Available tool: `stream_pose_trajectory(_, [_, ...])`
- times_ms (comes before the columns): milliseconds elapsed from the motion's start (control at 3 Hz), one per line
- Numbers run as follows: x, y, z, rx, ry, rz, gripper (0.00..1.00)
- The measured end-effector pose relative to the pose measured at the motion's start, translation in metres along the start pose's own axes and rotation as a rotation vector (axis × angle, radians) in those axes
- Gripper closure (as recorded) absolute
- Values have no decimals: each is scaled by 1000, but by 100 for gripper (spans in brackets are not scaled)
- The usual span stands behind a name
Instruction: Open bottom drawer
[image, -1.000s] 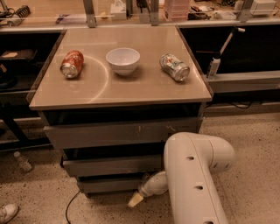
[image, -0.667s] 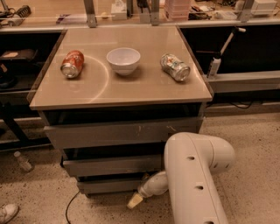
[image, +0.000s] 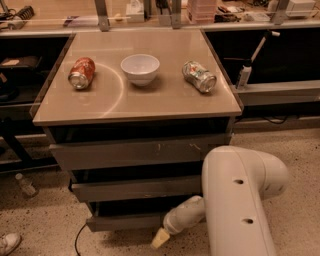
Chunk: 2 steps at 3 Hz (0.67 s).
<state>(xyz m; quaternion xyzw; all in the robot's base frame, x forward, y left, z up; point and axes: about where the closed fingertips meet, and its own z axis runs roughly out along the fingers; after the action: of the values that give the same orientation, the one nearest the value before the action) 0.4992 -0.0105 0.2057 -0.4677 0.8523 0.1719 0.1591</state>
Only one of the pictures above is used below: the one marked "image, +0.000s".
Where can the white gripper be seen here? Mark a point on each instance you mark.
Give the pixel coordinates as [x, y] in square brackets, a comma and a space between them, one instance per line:
[174, 222]

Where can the grey bottom drawer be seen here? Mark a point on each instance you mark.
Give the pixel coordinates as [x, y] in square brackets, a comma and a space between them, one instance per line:
[132, 214]

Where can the grey drawer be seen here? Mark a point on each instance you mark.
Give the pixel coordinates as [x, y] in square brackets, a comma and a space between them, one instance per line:
[135, 152]
[132, 214]
[137, 189]

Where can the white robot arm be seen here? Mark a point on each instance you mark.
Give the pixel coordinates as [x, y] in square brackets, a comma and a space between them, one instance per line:
[235, 181]

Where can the grey middle drawer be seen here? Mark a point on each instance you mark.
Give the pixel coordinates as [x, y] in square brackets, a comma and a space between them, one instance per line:
[137, 189]

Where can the grey top drawer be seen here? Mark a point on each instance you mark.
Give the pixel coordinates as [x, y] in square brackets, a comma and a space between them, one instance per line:
[135, 152]

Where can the grey drawer cabinet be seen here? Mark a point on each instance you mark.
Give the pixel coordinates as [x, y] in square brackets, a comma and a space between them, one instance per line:
[112, 108]

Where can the clear plastic bottle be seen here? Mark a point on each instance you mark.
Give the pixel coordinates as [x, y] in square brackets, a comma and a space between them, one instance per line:
[26, 185]

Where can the white sneaker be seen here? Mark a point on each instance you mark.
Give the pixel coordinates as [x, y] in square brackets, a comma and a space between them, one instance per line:
[8, 243]

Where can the silver green soda can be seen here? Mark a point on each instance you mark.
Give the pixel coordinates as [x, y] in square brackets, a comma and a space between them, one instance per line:
[197, 75]

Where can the white ceramic bowl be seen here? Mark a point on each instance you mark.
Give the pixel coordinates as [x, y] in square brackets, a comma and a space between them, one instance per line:
[140, 69]

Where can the white handheld tool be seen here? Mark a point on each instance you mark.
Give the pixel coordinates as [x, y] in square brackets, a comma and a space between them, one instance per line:
[245, 72]

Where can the orange soda can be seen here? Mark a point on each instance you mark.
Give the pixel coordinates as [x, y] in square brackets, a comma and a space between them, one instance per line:
[82, 73]

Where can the white tissue box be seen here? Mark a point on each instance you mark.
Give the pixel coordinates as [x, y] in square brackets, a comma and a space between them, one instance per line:
[135, 11]

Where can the pink stacked trays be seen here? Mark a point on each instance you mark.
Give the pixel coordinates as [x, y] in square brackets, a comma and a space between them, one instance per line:
[201, 11]

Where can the white box on desk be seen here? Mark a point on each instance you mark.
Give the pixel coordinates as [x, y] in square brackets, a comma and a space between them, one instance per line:
[300, 8]

